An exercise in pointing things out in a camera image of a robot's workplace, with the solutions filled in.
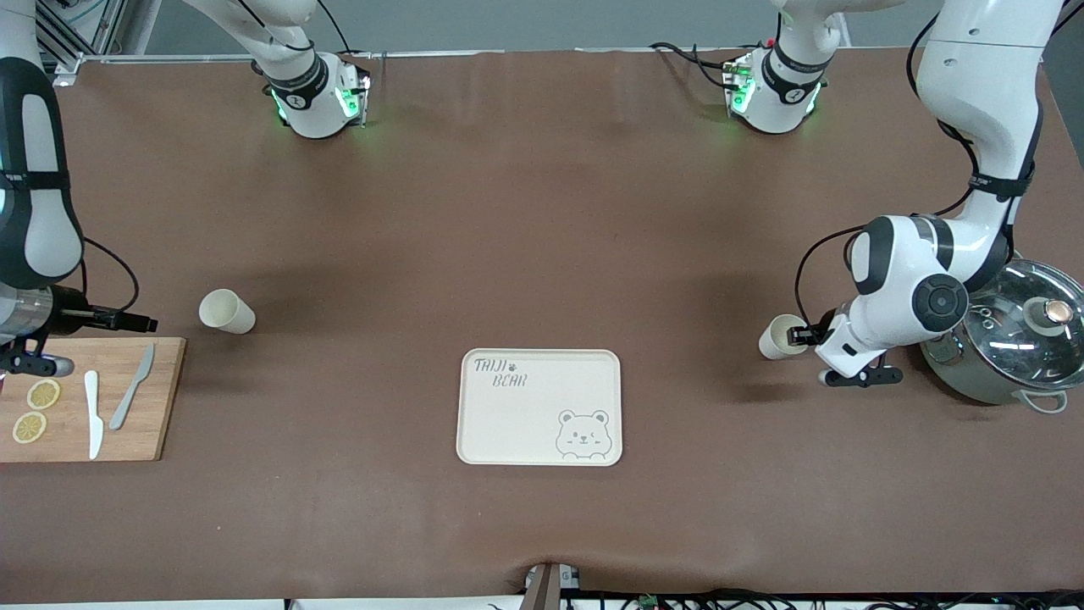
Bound white paper-like IKEA cup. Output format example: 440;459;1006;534
198;289;257;335
758;314;812;361

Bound black right base cable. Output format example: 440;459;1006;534
318;0;378;62

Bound sage green electric pot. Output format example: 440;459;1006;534
919;258;1084;414

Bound black left base cables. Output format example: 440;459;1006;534
650;41;739;92

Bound camera mount post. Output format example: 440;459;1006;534
523;561;582;610

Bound grey plastic knife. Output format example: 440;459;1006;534
108;342;156;431

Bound bamboo cutting board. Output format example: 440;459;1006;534
0;337;186;463

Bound white plastic knife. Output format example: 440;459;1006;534
83;370;104;460

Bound glass pot lid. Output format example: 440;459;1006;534
965;258;1084;391

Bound aluminium frame profile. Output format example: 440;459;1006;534
34;0;128;90

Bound white bear print tray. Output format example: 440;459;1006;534
456;348;623;467

